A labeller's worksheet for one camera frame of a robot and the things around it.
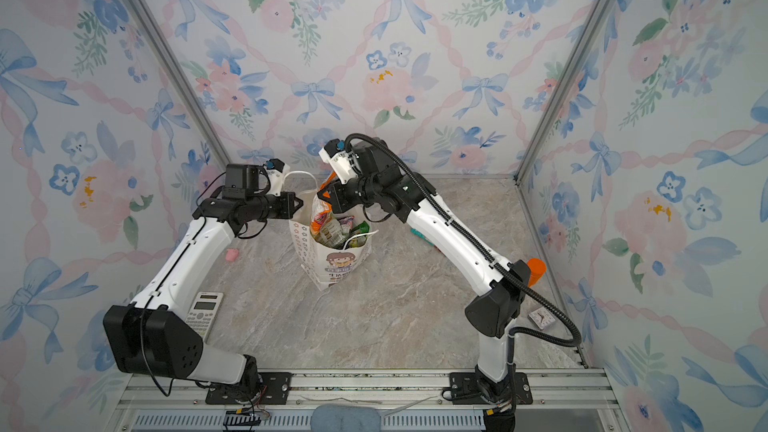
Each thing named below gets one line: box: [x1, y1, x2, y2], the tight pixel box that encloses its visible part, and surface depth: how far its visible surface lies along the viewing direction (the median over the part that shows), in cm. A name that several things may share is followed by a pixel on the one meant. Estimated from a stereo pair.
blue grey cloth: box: [310, 403, 382, 432], surface depth 69 cm
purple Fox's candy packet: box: [338, 216, 355, 235], surface depth 89 cm
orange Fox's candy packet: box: [310, 172, 338, 238], surface depth 70 cm
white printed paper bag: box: [285, 170, 380, 291], surface depth 79 cm
